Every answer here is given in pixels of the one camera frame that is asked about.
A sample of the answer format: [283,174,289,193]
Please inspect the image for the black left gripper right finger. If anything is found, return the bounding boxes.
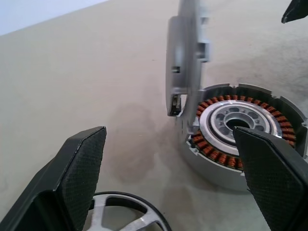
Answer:
[232,126,308,231]

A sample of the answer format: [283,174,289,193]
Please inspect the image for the silver spoked wheel black rim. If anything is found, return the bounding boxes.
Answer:
[85,191,173,231]

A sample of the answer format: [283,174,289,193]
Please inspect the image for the silver motor end cover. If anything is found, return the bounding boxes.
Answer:
[165,0,213,137]

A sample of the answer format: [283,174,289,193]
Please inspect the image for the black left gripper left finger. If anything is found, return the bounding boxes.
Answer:
[0,126,107,231]

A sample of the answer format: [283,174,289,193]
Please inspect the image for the silver motor stator copper windings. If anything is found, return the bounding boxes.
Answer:
[179,83,308,193]

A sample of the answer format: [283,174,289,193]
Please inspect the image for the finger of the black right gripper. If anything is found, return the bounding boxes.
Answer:
[281,0,308,24]

